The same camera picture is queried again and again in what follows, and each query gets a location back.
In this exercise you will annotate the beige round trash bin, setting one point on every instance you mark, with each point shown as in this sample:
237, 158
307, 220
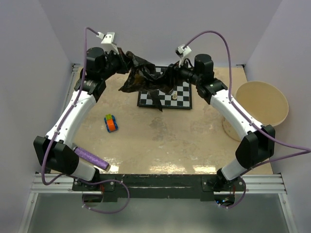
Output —
263, 101

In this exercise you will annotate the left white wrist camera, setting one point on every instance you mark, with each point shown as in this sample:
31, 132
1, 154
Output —
108, 42

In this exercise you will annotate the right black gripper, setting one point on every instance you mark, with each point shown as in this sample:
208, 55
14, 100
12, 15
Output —
175, 71

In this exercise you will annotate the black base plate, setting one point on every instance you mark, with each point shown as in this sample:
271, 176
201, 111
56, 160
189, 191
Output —
161, 186

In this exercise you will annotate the black trash bag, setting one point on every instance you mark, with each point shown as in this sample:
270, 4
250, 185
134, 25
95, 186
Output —
144, 77

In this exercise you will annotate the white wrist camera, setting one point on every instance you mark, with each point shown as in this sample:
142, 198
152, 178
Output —
183, 53
108, 42

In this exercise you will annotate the purple glitter microphone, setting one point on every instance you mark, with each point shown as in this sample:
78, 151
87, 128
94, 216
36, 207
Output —
93, 159

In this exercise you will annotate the black white chessboard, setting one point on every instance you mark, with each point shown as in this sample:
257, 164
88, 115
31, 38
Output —
183, 102

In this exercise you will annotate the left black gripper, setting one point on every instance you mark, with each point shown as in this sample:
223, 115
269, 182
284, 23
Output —
124, 69

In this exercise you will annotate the aluminium rail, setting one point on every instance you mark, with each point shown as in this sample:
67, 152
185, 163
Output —
255, 184
67, 90

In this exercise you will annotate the white chess piece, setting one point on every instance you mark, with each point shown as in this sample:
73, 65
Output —
174, 96

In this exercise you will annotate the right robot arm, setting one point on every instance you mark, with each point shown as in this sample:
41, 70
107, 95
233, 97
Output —
256, 144

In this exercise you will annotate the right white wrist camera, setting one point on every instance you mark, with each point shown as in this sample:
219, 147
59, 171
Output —
183, 53

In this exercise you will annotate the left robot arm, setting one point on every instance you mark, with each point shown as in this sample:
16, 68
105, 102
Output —
55, 150

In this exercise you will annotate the aluminium front rail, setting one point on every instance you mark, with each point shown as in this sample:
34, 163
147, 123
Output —
255, 184

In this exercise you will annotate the aluminium left rail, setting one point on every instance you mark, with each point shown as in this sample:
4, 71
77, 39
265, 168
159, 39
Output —
67, 90

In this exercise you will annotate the colourful toy block car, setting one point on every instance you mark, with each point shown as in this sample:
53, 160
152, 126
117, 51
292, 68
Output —
110, 123

